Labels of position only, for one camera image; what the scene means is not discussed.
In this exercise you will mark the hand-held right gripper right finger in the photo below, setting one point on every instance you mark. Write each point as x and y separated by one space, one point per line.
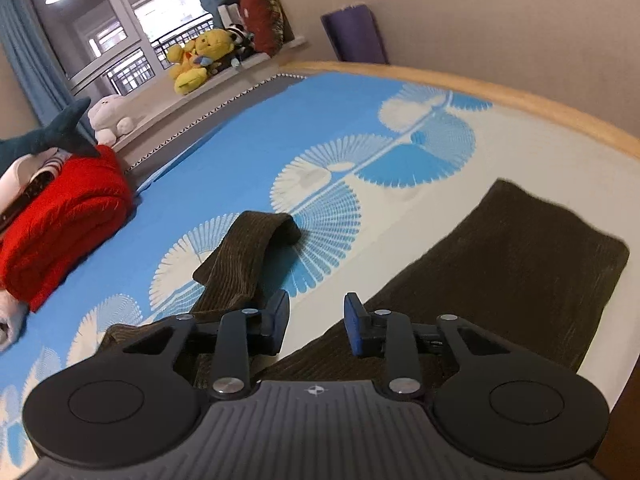
354 327

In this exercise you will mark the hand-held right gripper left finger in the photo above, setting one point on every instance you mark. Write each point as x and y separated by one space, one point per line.
277 322

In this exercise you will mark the blue white printed bed sheet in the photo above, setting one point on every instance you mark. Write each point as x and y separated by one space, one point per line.
250 135

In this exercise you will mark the grey mattress with zigzag trim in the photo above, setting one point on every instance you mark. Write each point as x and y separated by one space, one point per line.
200 116

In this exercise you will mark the red folded blanket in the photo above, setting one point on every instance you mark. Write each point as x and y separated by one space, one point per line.
60 220

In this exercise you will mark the white windowsill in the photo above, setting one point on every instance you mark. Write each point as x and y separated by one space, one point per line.
155 107

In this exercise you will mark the yellow plush toy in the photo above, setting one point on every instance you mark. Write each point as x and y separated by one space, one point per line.
210 45

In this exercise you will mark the black and white plush toy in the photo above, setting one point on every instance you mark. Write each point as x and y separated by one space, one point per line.
241 36

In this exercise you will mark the purple rolled mat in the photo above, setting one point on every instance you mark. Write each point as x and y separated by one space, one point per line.
355 35

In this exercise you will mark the blue shark plush toy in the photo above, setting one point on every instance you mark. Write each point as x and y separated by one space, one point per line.
50 132

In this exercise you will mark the red cushion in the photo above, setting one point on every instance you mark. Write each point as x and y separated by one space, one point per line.
260 15

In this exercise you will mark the white framed window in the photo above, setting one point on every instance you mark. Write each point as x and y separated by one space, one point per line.
120 20

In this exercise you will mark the wooden bed frame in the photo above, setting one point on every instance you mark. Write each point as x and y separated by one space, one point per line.
550 105

